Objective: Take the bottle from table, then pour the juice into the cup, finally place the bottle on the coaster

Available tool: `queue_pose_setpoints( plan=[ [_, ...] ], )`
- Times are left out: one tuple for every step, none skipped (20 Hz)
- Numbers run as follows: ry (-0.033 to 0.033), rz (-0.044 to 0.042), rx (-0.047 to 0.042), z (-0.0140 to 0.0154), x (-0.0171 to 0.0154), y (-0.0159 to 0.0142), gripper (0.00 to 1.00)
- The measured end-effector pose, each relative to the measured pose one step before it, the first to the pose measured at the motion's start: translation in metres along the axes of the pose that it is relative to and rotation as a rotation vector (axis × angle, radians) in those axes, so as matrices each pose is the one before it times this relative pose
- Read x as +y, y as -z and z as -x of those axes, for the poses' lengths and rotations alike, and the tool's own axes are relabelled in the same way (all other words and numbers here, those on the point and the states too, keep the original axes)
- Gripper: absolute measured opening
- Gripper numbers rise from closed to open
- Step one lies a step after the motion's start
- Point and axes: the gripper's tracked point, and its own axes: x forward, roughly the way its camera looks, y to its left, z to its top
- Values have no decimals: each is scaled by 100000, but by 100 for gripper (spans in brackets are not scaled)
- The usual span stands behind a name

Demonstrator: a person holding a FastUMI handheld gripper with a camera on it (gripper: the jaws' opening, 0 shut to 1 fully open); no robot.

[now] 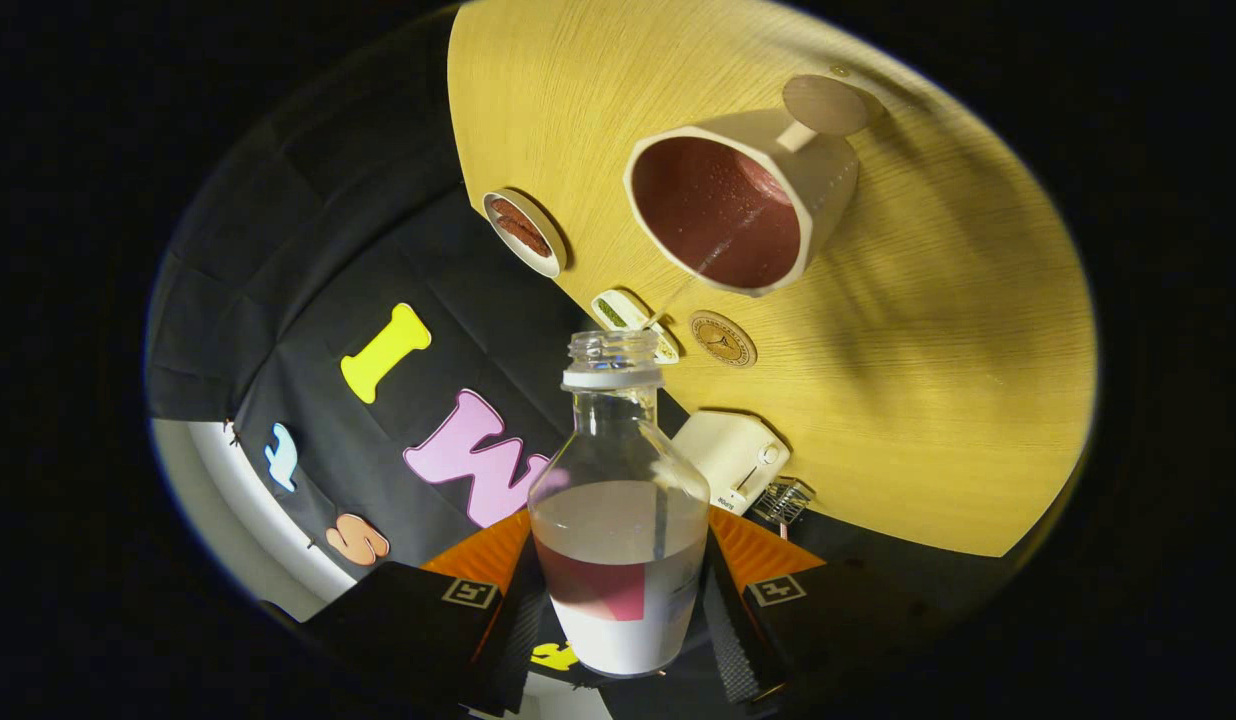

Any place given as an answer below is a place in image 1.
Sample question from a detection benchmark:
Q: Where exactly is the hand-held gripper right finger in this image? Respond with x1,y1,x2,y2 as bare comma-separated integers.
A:
700,506,954,716

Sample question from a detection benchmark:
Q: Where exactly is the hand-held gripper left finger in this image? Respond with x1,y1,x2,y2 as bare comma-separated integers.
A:
303,508,549,716

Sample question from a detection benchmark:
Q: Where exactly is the clear juice bottle pink label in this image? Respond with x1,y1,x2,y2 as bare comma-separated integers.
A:
527,330,711,678

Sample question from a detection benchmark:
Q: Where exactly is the round brown coaster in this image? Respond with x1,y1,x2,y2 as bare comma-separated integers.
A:
689,310,758,369

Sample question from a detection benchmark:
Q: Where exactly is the white cup brown inside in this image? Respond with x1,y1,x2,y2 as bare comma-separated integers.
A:
623,74,884,299

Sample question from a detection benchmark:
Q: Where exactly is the white toaster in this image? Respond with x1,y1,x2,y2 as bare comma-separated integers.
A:
670,410,791,517

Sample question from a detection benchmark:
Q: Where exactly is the white divided condiment dish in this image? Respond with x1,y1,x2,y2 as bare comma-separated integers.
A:
590,289,681,365

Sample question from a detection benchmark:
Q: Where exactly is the wooden table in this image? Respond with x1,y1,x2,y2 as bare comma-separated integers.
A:
446,0,1099,559

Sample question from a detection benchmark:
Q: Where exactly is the white round plate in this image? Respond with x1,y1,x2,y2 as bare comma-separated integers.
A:
482,188,569,279

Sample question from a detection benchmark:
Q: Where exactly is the small metal wire basket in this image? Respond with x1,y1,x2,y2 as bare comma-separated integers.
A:
750,477,817,541

